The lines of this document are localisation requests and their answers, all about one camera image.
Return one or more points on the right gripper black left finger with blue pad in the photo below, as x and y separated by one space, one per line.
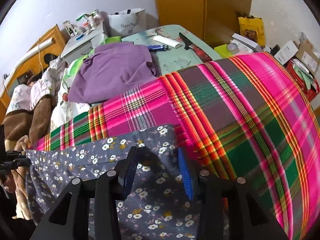
126 171

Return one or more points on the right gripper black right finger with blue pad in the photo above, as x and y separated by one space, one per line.
189 175

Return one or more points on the grey floral garment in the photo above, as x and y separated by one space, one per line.
152 202

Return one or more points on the light green folding table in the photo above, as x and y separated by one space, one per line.
173 59

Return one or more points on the person's left hand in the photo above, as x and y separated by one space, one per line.
15 182

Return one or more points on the brown fleece blanket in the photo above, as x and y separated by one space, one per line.
34 123

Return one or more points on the wooden headboard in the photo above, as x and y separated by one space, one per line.
33 65

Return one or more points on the pink plaid bed sheet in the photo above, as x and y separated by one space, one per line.
244 116

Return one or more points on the purple cloth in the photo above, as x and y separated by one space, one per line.
113 69

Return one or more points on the green plastic bag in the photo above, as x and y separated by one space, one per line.
110 41

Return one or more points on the white paper roll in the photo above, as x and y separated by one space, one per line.
35 50

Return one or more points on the lime green box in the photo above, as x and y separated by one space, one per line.
223 51

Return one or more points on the grey bedside cabinet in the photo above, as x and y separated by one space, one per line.
75 49

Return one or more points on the clear tape roll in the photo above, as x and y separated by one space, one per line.
233 48

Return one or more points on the white rectangular box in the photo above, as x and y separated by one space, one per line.
167 41

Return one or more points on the red gift box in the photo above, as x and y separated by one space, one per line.
305 81

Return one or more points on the white paper shopping bag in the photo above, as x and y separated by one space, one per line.
127 22

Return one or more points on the yellow shopping bag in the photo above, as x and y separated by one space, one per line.
252 28

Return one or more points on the orange wooden wardrobe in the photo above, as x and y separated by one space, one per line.
213 21

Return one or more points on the brown cardboard box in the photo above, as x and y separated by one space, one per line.
306 55

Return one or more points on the red handled kitchen knife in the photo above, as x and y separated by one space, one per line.
201 54

